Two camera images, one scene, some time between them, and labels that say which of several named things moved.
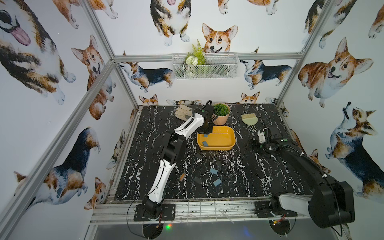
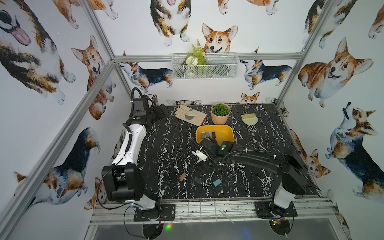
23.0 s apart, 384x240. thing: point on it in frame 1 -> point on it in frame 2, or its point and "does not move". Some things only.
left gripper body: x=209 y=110 -> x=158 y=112
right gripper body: x=262 y=148 -> x=208 y=164
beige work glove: x=183 y=113 does not move
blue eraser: x=217 y=182 does not move
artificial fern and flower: x=197 y=58 does not move
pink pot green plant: x=222 y=110 does not move
